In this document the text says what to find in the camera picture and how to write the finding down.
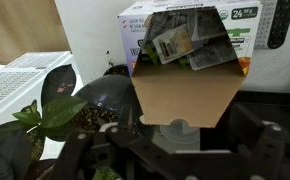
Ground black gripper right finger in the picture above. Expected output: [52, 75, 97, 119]
[229, 103, 288, 180]

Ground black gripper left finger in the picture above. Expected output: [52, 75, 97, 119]
[49, 104, 138, 180]

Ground green plant in black pot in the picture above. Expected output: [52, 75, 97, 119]
[0, 63, 147, 180]

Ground white TV stand cabinet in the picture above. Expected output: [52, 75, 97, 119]
[53, 0, 290, 95]

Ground grey snack pouch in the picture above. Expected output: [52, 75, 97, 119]
[186, 39, 240, 71]

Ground yellow labelled snack pouch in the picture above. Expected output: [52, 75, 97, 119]
[152, 23, 195, 65]

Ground white and black remote control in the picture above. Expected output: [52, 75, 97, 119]
[253, 0, 290, 50]

